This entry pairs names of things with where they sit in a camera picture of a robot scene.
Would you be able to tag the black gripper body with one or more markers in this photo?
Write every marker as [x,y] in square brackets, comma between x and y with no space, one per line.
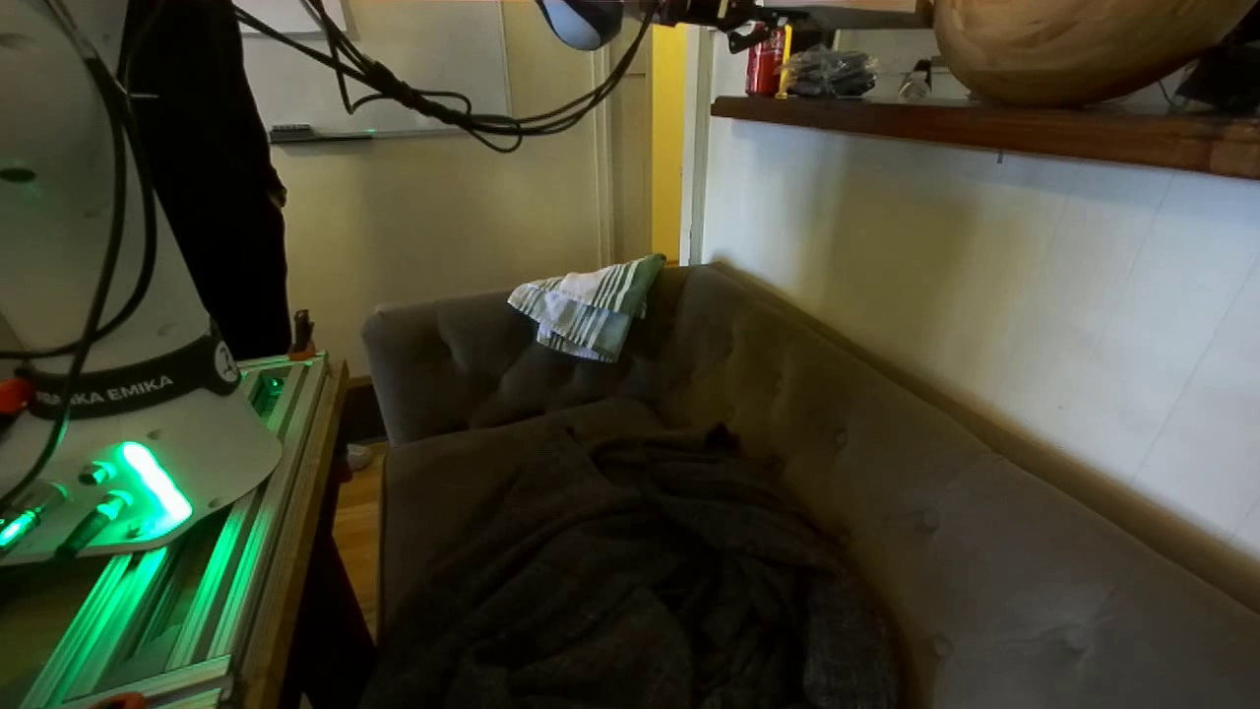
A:
[683,8]

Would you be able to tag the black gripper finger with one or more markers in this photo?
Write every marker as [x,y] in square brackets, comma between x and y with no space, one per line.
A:
[754,33]

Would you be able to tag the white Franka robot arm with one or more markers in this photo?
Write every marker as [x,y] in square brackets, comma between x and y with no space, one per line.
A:
[158,447]

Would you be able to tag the clear plastic bag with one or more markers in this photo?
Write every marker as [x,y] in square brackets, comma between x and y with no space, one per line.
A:
[827,71]

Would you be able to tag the white whiteboard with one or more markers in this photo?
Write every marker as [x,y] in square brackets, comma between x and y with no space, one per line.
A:
[435,52]

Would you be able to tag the wooden counter shelf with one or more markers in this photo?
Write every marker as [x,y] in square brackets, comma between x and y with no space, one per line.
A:
[998,127]

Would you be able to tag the white and green cloth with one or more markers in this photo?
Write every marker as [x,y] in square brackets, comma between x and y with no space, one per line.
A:
[584,309]

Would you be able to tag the large wooden bowl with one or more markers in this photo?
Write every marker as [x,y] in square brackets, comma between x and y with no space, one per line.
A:
[1075,45]

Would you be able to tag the black whiteboard marker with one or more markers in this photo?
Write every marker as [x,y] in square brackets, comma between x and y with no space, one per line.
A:
[298,137]

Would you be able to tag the black and red clamp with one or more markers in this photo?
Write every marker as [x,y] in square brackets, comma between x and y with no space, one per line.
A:
[305,337]

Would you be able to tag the dark grey blanket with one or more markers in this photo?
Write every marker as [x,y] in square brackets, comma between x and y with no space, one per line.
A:
[631,577]

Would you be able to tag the aluminium frame robot table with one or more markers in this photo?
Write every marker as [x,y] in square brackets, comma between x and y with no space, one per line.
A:
[263,555]

